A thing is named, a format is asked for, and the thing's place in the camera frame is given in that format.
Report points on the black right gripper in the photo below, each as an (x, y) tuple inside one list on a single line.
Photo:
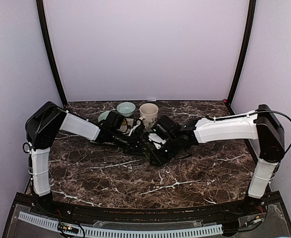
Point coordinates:
[(160, 159)]

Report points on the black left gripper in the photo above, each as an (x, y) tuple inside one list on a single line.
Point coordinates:
[(133, 143)]

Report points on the green weekly pill organizer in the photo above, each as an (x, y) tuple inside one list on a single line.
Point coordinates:
[(147, 154)]

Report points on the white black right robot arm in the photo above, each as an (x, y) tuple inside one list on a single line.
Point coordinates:
[(261, 124)]

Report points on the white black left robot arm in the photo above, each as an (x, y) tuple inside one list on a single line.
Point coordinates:
[(45, 124)]

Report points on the floral square ceramic plate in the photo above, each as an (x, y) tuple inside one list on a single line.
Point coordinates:
[(127, 125)]

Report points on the beige printed ceramic mug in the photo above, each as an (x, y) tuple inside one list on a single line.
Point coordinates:
[(148, 115)]

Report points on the celadon ceramic bowl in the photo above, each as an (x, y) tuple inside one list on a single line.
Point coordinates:
[(103, 116), (126, 109)]

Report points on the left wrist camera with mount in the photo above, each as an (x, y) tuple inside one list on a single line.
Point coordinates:
[(138, 128)]

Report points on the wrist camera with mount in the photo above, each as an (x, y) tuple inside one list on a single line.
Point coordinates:
[(156, 140), (138, 128)]

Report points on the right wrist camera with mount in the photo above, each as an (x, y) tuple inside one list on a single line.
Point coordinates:
[(156, 140)]

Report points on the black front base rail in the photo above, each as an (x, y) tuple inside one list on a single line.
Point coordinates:
[(225, 212)]

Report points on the white slotted cable duct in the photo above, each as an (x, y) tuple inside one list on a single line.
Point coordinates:
[(103, 229)]

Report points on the black left frame post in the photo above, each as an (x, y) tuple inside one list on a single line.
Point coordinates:
[(49, 51)]

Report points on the black frame post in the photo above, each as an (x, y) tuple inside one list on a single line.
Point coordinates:
[(49, 51), (243, 50)]

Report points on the black right frame post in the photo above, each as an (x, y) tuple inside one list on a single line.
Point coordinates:
[(243, 50)]

